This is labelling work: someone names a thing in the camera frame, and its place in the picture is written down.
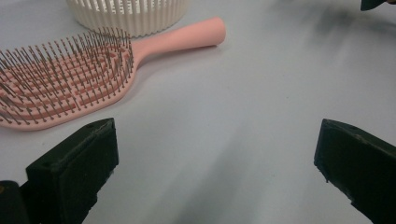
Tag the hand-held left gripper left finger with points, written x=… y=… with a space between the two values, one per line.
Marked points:
x=74 y=161

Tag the pink hairbrush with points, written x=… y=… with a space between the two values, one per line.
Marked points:
x=93 y=77

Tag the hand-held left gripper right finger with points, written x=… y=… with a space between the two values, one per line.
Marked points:
x=361 y=165

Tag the white slotted plastic basket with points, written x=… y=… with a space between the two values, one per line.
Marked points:
x=137 y=15

